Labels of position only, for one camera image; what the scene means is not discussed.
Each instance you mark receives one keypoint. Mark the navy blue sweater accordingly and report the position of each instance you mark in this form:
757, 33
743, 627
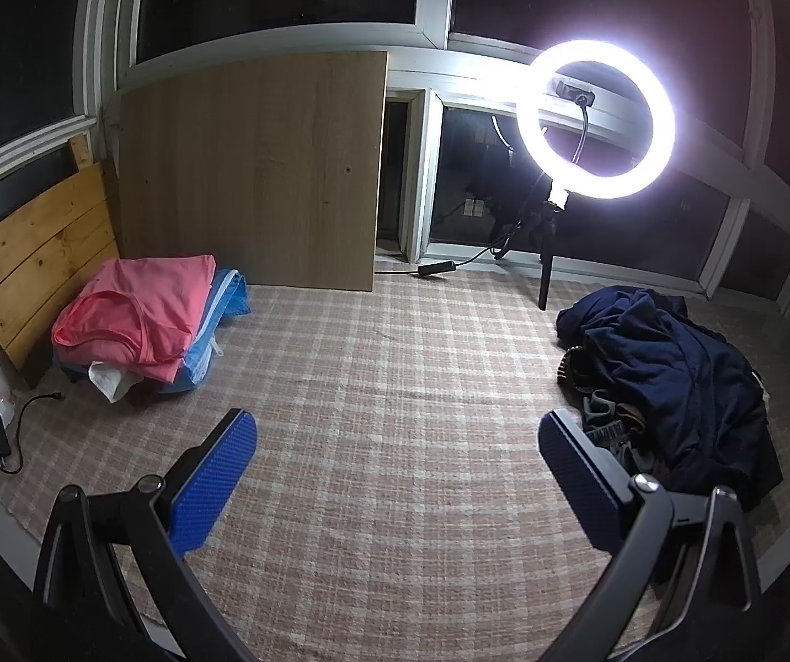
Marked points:
678, 372

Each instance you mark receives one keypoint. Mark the light blue striped garment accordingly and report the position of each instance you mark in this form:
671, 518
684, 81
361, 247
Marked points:
202, 358

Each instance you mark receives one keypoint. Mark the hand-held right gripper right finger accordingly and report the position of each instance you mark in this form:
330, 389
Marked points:
574, 476

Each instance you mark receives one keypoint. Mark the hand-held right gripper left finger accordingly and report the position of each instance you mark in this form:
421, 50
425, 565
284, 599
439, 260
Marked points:
212, 483

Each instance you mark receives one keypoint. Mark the light wooden board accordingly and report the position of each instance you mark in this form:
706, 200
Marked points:
250, 172

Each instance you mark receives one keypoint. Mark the grey green garment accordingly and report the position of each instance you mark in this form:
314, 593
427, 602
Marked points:
605, 427

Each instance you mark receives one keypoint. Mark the white cloth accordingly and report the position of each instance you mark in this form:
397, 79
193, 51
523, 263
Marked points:
109, 379

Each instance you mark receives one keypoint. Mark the black phone clamp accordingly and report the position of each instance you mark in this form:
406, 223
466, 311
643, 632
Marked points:
574, 92

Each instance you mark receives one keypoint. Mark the pine wood panel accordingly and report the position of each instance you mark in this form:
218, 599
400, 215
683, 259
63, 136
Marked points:
36, 255

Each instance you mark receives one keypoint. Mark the pink garment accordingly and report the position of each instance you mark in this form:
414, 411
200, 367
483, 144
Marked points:
140, 310

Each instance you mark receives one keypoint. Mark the dark garment with yellow stripes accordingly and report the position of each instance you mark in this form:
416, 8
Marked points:
571, 365

